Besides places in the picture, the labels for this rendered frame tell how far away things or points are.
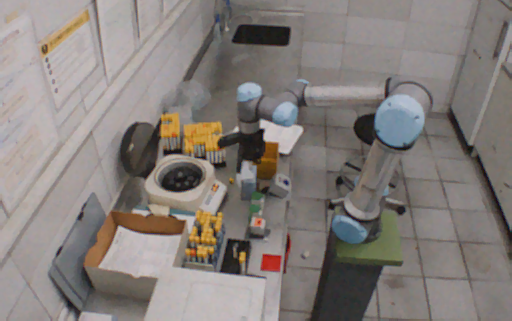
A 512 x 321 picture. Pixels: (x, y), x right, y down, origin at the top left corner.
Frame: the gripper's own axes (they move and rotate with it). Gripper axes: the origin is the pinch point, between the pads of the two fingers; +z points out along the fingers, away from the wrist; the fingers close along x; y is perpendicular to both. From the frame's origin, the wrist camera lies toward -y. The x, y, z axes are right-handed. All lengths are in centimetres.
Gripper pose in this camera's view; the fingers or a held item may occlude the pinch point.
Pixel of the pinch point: (243, 174)
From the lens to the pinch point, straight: 147.5
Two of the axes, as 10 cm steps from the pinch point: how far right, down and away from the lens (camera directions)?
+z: 0.0, 8.1, 5.9
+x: 2.6, -5.7, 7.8
